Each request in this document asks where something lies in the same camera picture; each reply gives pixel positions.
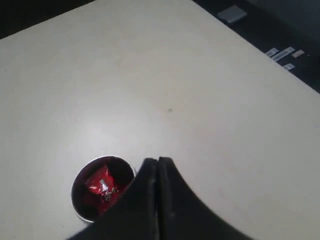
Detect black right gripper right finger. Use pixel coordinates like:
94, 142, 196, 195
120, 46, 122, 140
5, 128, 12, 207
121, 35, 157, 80
156, 157, 247, 240

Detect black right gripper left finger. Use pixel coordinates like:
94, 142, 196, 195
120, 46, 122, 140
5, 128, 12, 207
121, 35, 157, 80
70, 158, 158, 240

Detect red candies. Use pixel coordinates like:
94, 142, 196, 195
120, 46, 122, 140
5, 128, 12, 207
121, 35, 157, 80
82, 165, 123, 216

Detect stainless steel cup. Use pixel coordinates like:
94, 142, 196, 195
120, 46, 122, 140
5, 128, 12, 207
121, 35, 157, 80
70, 155, 136, 223

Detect grey block beside table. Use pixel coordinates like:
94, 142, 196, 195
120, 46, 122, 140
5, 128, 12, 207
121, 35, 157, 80
217, 5, 247, 24

